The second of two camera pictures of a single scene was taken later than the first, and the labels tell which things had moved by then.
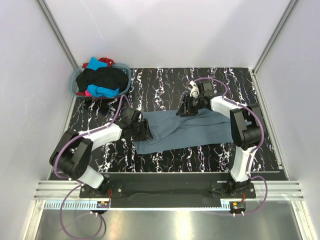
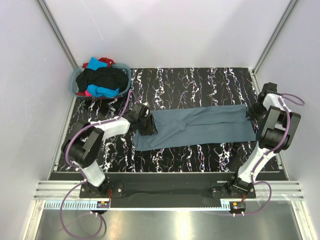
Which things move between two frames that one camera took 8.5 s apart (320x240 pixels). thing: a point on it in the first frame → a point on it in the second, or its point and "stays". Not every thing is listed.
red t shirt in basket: (106, 60) stays
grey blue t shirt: (170, 130) stays
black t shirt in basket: (109, 77) stays
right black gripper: (185, 109) → (250, 111)
